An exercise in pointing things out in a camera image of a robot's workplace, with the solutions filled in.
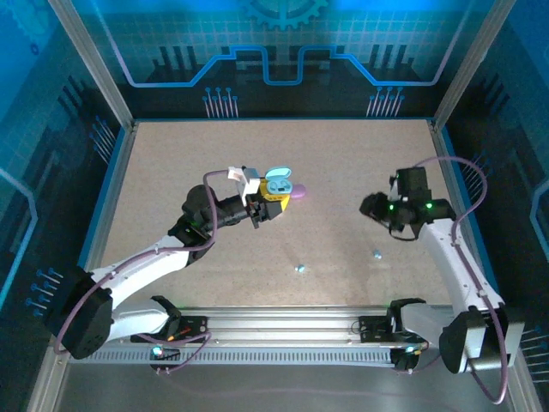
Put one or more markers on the blue table edge strip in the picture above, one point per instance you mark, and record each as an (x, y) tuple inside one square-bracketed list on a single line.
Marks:
[(465, 193), (95, 219)]

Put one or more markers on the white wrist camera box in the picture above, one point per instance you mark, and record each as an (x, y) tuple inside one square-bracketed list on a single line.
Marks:
[(393, 182), (244, 184)]

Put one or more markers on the aluminium frame post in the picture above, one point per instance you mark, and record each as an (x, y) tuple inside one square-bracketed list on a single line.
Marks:
[(95, 64), (469, 64)]

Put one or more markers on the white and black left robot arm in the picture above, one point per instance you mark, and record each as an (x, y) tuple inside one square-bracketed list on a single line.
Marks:
[(146, 266)]

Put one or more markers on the blue earbud charging case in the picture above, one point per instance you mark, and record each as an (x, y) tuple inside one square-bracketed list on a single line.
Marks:
[(278, 180)]

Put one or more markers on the blue earbud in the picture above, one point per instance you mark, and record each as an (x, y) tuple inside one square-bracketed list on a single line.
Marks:
[(377, 254), (300, 268)]

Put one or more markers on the grey metal panel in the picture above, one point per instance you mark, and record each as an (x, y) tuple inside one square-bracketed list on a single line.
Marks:
[(274, 390)]

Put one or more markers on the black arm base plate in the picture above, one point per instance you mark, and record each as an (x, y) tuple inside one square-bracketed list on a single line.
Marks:
[(373, 330), (195, 326)]

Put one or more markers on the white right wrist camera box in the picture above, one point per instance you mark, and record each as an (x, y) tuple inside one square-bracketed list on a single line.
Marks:
[(393, 182)]

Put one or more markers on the pink earbud charging case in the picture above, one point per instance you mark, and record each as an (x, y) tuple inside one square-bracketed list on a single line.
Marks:
[(299, 192)]

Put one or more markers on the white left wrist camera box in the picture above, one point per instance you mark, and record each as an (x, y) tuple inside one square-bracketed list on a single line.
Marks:
[(244, 184)]

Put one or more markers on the black connector block with light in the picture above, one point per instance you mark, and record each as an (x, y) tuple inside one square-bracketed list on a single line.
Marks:
[(169, 355), (403, 360)]

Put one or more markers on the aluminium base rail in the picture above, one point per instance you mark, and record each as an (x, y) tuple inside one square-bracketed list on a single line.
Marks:
[(279, 322)]

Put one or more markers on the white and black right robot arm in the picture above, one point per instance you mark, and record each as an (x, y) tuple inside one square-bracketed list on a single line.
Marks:
[(454, 266)]

